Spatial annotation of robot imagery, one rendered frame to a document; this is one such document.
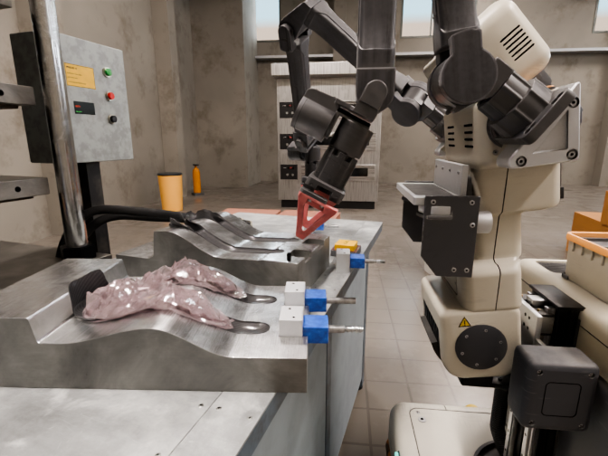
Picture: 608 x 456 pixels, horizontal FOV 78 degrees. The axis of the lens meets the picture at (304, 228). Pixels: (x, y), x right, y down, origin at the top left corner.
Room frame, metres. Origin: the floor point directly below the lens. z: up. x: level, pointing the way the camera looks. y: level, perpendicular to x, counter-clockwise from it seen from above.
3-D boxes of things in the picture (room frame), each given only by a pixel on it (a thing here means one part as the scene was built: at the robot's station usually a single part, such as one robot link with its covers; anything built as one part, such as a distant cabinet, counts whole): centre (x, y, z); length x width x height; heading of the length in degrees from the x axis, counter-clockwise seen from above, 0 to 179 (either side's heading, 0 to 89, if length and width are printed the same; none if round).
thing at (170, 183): (6.11, 2.18, 0.31); 0.40 x 0.39 x 0.61; 175
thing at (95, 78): (1.39, 0.80, 0.73); 0.30 x 0.22 x 1.47; 161
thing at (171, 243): (0.96, 0.21, 0.87); 0.50 x 0.26 x 0.14; 71
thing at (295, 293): (0.65, -0.03, 0.85); 0.13 x 0.05 x 0.05; 88
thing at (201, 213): (0.95, 0.20, 0.92); 0.35 x 0.16 x 0.09; 71
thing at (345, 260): (0.96, -0.15, 0.83); 0.13 x 0.05 x 0.05; 85
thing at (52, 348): (0.59, 0.24, 0.85); 0.50 x 0.26 x 0.11; 88
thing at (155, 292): (0.60, 0.24, 0.90); 0.26 x 0.18 x 0.08; 88
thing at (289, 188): (6.66, -0.45, 1.14); 1.75 x 1.35 x 2.28; 82
